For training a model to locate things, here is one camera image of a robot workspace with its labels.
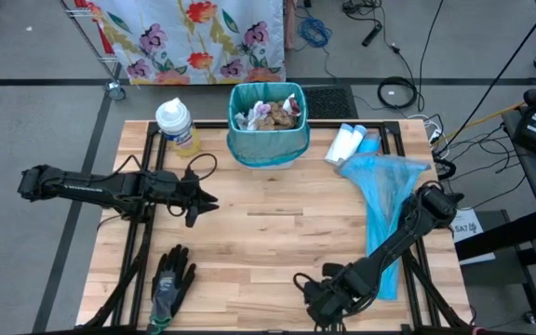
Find Lysol wipes canister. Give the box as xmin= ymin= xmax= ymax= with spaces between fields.
xmin=154 ymin=97 xmax=202 ymax=158

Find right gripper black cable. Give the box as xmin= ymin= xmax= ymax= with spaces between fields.
xmin=292 ymin=272 xmax=316 ymax=304

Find blue bag roll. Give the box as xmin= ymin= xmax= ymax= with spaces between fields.
xmin=358 ymin=131 xmax=383 ymax=155

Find metal wire rack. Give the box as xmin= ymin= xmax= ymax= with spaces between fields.
xmin=60 ymin=0 xmax=127 ymax=102

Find white power strip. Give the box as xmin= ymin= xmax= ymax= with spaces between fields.
xmin=407 ymin=113 xmax=445 ymax=146

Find printed paper sheet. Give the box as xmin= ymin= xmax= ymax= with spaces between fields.
xmin=445 ymin=208 xmax=498 ymax=267

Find yellow cable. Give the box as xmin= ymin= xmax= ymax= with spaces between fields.
xmin=434 ymin=85 xmax=536 ymax=145

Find black grey work glove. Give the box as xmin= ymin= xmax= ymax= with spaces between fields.
xmin=148 ymin=243 xmax=198 ymax=335

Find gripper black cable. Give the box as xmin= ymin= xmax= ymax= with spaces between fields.
xmin=292 ymin=272 xmax=316 ymax=304
xmin=167 ymin=152 xmax=220 ymax=220

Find large brown paper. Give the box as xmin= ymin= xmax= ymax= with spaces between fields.
xmin=253 ymin=101 xmax=298 ymax=132

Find black perforated floor mat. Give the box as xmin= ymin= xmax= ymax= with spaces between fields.
xmin=301 ymin=85 xmax=359 ymax=120

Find white bag roll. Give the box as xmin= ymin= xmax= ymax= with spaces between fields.
xmin=345 ymin=124 xmax=369 ymax=157
xmin=325 ymin=122 xmax=355 ymax=163

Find floral print cloth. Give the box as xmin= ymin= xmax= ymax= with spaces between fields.
xmin=86 ymin=0 xmax=288 ymax=87

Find white bin with blue liner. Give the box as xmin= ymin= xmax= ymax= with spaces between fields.
xmin=225 ymin=82 xmax=311 ymax=169

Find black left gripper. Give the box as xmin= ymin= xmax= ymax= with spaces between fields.
xmin=154 ymin=167 xmax=221 ymax=230

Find thin black pole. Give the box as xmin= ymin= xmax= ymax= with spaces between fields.
xmin=437 ymin=0 xmax=536 ymax=155

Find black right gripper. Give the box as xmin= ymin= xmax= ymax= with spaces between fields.
xmin=302 ymin=261 xmax=360 ymax=334

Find black handheld device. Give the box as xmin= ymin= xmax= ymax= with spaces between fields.
xmin=360 ymin=21 xmax=384 ymax=48

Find black coiled cable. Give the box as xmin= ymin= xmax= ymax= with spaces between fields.
xmin=376 ymin=75 xmax=422 ymax=112

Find blue coiled cable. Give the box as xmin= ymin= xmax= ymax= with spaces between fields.
xmin=295 ymin=13 xmax=334 ymax=50

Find blue trash bag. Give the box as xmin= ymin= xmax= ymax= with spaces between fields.
xmin=336 ymin=152 xmax=433 ymax=302

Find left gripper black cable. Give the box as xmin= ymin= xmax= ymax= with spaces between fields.
xmin=167 ymin=152 xmax=220 ymax=220

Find red white wrapper scrap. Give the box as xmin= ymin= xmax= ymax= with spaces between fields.
xmin=283 ymin=93 xmax=303 ymax=117

